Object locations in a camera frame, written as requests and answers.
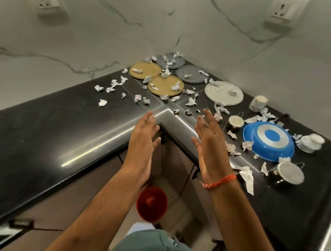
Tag grey speckled plate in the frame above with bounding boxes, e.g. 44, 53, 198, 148
175, 64, 208, 84
156, 53, 186, 70

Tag blue frying pan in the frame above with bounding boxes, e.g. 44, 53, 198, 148
242, 113, 295, 163

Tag white patterned ceramic jar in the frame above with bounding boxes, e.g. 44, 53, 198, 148
296, 133, 325, 153

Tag large black steel cup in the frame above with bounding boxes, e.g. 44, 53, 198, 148
269, 161, 305, 187

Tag small black steel cup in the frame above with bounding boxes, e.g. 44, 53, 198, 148
225, 112, 245, 134

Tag white ceramic mug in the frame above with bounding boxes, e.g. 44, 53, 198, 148
249, 95, 269, 112

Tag tan speckled plate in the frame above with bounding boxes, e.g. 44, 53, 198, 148
148, 75, 184, 97
129, 61, 162, 80

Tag white wall socket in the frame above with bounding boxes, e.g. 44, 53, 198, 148
263, 0, 308, 29
36, 0, 68, 13

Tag green shirt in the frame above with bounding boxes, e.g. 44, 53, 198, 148
111, 229, 192, 251

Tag white paper scraps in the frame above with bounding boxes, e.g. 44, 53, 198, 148
94, 51, 303, 196

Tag person's right hand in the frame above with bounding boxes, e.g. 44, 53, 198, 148
191, 108, 234, 185

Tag orange thread wristband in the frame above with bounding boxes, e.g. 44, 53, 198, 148
199, 174, 237, 190

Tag red plastic bucket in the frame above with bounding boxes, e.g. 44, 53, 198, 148
136, 187, 168, 223

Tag white plate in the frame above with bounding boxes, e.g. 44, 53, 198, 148
204, 81, 244, 107

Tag person's left forearm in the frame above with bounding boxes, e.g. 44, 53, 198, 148
46, 168, 149, 251

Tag person's left hand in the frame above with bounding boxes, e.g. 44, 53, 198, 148
121, 111, 162, 185

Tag person's right forearm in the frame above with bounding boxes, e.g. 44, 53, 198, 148
209, 180, 274, 251

